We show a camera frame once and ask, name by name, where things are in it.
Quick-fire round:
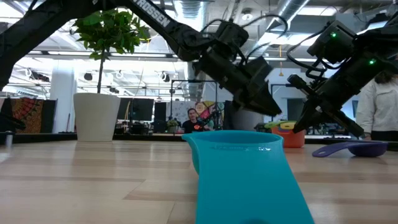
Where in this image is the black aluminium table frame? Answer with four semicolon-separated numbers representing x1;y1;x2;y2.
0;131;398;146

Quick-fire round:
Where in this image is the orange patterned wall art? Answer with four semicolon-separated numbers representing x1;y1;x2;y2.
10;97;45;122

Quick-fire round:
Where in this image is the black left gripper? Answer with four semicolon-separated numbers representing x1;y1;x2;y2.
192;49;282;117

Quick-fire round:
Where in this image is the white plant pot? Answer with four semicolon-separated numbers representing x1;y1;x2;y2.
73;92;121;142

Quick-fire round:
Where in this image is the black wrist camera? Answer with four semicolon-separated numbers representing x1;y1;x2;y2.
307;20;357;65
214;19;250;55

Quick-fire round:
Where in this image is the small potted plant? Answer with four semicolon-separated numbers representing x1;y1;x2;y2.
167;119;182;134

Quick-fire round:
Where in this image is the black stand frame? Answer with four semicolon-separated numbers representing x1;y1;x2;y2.
270;83;295;124
170;79;218;125

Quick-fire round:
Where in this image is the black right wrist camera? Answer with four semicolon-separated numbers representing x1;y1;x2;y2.
307;20;357;65

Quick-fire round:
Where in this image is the black computer monitor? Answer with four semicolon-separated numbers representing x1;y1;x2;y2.
132;98;155;122
117;97;134;121

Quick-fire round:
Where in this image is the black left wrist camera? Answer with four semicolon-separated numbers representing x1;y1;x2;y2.
214;19;250;55

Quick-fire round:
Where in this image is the silver ventilation duct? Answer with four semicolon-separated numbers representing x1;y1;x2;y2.
245;0;312;66
175;0;208;100

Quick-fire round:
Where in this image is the green leafy plant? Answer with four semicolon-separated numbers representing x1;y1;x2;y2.
70;8;152;94

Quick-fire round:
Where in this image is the teal measuring cup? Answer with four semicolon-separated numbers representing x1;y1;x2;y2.
182;129;315;224

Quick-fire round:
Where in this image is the yellow measuring cup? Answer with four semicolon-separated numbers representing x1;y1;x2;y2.
280;121;298;131

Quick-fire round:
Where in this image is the small indigo measuring cup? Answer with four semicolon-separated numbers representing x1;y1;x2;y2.
312;140;389;158

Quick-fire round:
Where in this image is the green measuring cup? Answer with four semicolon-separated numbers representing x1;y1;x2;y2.
264;120;285;129

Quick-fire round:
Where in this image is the person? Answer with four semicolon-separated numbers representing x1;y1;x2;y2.
355;70;398;141
181;108;208;134

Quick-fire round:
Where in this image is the black rectangular panel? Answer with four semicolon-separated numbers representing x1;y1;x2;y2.
154;101;167;121

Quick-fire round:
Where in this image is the colourful wall mural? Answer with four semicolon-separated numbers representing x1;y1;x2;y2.
195;101;225;128

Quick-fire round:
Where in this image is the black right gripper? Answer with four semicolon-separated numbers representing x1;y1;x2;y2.
286;61;384;139

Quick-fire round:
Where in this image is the large grey cylinder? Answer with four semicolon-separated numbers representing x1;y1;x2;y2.
229;107;265;132

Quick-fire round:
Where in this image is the long ceiling light strip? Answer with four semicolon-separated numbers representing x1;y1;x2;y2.
27;51;318;62

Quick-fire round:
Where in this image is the orange measuring cup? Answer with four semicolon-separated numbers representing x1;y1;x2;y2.
271;124;306;149

